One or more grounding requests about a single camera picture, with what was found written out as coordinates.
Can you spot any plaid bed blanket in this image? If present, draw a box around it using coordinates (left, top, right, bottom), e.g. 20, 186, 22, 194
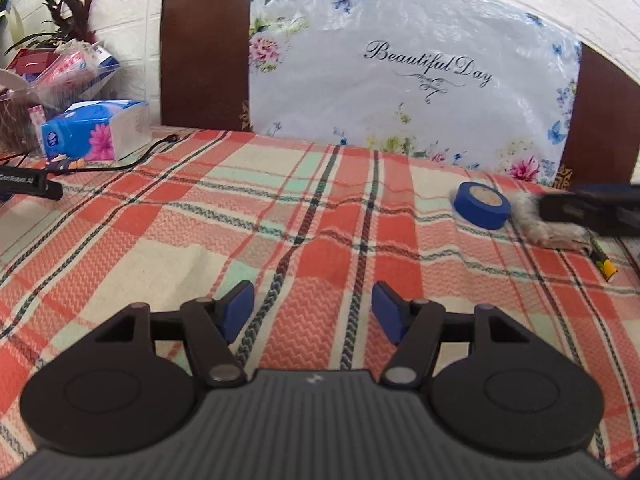
1, 130, 639, 475

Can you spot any black cable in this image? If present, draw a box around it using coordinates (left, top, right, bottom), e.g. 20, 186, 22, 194
0, 133, 180, 176

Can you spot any cotton swab bag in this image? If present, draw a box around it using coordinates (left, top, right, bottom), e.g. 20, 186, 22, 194
508, 192, 591, 252

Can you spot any plastic bag of items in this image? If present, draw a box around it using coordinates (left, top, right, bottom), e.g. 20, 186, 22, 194
1, 40, 120, 155

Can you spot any floral plastic bedding bag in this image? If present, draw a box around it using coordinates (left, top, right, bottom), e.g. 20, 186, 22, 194
248, 0, 582, 185

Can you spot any dark red plant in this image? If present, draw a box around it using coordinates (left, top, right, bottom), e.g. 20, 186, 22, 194
6, 0, 96, 54

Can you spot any black device with label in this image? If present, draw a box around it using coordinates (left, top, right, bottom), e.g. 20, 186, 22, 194
0, 166, 63, 202

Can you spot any brown wooden headboard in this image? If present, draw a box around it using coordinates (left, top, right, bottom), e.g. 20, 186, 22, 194
160, 0, 639, 185

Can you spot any blue tissue pack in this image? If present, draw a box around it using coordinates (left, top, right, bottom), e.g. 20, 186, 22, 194
40, 100, 152, 162

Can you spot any blue tape roll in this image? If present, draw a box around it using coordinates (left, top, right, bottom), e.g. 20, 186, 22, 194
452, 181, 511, 230

